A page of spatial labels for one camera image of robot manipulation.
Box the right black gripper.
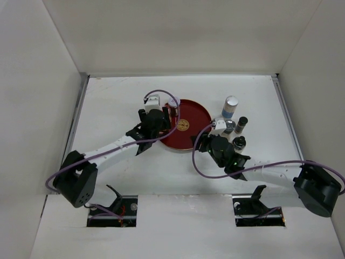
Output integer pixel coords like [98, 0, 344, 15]
[191, 128, 225, 168]

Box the dark jar white lid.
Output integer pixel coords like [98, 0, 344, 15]
[167, 97, 181, 118]

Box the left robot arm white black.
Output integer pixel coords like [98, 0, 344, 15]
[52, 107, 171, 215]

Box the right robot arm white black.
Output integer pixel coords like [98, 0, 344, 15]
[191, 133, 342, 217]

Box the black grinder bottle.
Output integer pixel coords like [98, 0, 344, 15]
[232, 136, 246, 153]

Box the small black cap spice bottle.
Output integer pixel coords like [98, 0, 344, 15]
[234, 117, 248, 134]

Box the clear dome cap bottle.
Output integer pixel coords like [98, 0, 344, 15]
[223, 119, 236, 141]

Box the red round tray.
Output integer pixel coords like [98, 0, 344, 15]
[160, 99, 211, 151]

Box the tall blue label salt bottle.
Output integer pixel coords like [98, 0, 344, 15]
[221, 96, 239, 119]

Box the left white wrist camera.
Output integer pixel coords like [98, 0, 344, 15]
[143, 94, 161, 113]

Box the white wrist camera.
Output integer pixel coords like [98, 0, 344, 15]
[209, 118, 227, 136]
[143, 94, 161, 113]

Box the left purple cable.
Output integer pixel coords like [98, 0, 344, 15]
[45, 89, 181, 219]

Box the purple cable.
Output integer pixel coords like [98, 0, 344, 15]
[192, 123, 345, 195]
[45, 89, 181, 219]

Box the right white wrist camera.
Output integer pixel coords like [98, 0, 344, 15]
[209, 118, 227, 136]

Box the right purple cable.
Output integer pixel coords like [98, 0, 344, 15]
[192, 123, 345, 195]

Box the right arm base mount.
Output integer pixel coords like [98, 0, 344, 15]
[232, 185, 285, 227]

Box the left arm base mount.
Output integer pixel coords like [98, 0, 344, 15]
[85, 185, 139, 228]

